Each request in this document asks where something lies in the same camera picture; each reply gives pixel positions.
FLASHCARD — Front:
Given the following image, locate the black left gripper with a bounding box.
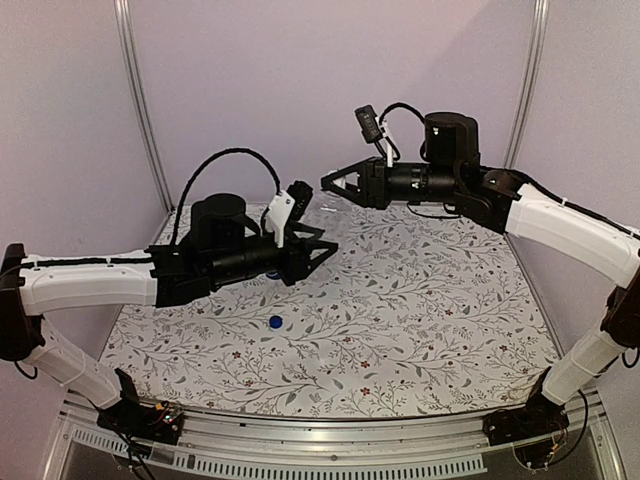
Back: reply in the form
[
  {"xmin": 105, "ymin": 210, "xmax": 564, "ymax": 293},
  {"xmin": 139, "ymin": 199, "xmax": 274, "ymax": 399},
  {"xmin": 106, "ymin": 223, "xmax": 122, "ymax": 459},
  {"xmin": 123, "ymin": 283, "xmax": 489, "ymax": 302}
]
[{"xmin": 208, "ymin": 225, "xmax": 339, "ymax": 288}]

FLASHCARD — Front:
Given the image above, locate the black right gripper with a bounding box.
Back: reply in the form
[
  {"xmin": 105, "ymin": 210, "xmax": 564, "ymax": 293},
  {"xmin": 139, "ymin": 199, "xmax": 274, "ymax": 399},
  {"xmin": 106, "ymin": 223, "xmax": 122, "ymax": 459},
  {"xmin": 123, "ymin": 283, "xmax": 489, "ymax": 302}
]
[{"xmin": 321, "ymin": 156, "xmax": 460, "ymax": 210}]

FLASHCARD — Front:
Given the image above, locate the blue bottle cap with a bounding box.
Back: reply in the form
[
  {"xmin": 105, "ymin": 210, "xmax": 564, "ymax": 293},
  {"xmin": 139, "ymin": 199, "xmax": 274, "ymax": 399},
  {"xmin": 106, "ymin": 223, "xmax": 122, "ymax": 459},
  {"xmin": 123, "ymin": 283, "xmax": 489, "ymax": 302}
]
[{"xmin": 269, "ymin": 315, "xmax": 284, "ymax": 329}]

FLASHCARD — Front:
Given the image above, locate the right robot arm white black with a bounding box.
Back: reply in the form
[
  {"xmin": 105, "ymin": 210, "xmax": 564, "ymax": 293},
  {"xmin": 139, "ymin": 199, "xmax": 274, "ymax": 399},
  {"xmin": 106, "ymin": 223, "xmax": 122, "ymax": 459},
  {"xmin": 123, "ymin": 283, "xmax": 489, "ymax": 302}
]
[{"xmin": 321, "ymin": 112, "xmax": 639, "ymax": 469}]

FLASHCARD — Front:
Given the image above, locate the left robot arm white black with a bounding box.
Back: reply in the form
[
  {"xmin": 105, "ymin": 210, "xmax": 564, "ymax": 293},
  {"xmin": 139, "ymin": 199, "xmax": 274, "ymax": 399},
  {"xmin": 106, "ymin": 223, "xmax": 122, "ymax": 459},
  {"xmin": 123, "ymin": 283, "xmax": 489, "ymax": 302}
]
[{"xmin": 1, "ymin": 192, "xmax": 338, "ymax": 445}]

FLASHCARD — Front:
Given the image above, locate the floral patterned table mat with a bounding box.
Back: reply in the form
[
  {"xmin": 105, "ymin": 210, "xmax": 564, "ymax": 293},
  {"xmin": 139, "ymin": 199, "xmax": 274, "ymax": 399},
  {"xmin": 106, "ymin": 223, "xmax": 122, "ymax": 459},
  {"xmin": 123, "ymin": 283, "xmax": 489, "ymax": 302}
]
[{"xmin": 101, "ymin": 206, "xmax": 558, "ymax": 418}]

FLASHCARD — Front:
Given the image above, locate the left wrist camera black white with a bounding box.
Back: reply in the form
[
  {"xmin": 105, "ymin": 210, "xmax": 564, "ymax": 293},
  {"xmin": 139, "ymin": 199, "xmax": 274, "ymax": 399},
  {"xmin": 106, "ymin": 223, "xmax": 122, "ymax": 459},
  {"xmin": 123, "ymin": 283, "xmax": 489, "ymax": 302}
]
[{"xmin": 263, "ymin": 180, "xmax": 313, "ymax": 249}]

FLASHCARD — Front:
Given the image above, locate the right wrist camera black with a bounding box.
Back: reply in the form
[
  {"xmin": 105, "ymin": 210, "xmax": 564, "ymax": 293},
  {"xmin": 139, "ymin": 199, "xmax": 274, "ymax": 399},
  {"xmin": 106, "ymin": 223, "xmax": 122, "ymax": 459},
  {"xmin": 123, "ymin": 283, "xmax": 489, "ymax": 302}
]
[{"xmin": 354, "ymin": 105, "xmax": 383, "ymax": 144}]

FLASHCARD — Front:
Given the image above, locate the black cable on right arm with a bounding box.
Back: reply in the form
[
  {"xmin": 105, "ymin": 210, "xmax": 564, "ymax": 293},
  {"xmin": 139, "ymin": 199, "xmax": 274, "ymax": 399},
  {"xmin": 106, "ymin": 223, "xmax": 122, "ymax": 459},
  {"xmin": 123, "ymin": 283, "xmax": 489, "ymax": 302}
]
[{"xmin": 377, "ymin": 102, "xmax": 426, "ymax": 161}]

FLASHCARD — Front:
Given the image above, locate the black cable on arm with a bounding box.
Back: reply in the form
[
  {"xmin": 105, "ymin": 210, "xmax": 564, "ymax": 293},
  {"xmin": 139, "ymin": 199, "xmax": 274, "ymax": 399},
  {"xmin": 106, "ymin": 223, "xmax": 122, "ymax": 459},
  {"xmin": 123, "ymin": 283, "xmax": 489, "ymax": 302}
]
[
  {"xmin": 172, "ymin": 146, "xmax": 282, "ymax": 246},
  {"xmin": 377, "ymin": 102, "xmax": 426, "ymax": 161}
]

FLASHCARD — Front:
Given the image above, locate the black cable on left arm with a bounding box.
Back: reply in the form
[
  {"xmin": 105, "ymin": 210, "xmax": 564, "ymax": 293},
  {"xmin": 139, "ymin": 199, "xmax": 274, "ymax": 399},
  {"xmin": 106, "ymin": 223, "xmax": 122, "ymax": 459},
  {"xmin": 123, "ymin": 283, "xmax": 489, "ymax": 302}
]
[{"xmin": 172, "ymin": 146, "xmax": 282, "ymax": 246}]

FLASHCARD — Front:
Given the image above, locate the aluminium slotted front rail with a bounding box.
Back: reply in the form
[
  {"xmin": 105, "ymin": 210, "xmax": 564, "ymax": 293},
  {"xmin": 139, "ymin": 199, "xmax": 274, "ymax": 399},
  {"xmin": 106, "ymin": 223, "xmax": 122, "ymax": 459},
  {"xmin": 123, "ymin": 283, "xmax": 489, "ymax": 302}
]
[{"xmin": 43, "ymin": 390, "xmax": 631, "ymax": 479}]

